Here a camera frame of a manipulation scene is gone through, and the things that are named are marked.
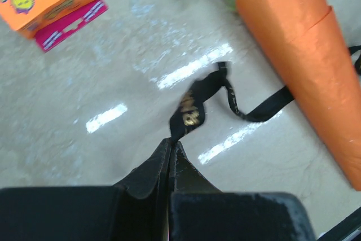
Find black ribbon with gold text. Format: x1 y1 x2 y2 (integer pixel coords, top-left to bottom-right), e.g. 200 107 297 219
168 45 361 143

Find orange paper flower wrap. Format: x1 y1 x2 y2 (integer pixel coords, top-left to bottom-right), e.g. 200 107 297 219
235 0 360 190

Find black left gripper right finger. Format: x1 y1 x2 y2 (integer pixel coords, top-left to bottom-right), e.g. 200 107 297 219
168 143 316 240

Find pink orange candy box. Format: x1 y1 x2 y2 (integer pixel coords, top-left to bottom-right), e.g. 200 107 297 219
1 0 108 52

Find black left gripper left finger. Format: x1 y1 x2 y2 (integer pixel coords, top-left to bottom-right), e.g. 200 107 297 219
1 138 171 240

